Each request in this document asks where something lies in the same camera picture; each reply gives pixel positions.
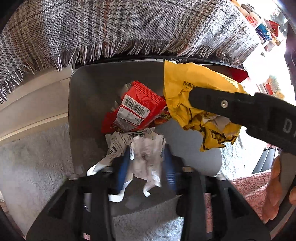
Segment red packet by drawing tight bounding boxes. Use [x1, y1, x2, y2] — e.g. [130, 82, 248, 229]
[266, 20, 284, 46]

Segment red barcode wrapper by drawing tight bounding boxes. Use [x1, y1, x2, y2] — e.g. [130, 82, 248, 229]
[101, 81, 167, 133]

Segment beige low table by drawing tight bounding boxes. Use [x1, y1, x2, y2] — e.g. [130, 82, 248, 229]
[0, 68, 75, 142]

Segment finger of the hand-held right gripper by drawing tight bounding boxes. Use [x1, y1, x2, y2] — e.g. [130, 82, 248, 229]
[188, 87, 256, 127]

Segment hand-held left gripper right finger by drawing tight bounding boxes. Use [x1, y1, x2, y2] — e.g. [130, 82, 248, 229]
[163, 145, 271, 241]

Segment blue printed box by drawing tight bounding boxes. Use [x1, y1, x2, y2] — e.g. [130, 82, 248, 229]
[255, 22, 271, 42]

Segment person's right hand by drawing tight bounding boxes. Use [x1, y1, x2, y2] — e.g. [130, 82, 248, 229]
[262, 155, 282, 222]

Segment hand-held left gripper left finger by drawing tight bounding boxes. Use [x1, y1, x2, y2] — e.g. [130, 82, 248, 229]
[26, 146, 131, 241]

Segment white paper wrapper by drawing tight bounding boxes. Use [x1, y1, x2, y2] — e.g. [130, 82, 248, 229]
[128, 134, 167, 198]

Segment cream lotion bottle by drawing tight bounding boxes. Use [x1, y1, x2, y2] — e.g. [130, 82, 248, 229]
[245, 13, 262, 29]

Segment grey trash bin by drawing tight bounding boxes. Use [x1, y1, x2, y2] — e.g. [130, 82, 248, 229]
[68, 57, 249, 216]

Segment pile of plastic packets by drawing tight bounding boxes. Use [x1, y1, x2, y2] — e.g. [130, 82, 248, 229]
[256, 75, 285, 100]

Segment grey shaggy rug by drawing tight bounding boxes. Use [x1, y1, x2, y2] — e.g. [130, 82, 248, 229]
[0, 122, 257, 241]

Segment grey striped fringed tablecloth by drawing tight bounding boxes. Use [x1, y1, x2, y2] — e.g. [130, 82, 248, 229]
[0, 0, 261, 104]

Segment yellow wrapper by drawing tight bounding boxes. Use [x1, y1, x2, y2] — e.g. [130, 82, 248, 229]
[163, 60, 249, 152]

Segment pink fuzzy pants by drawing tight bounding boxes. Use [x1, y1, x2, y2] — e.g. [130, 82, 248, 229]
[203, 170, 276, 233]

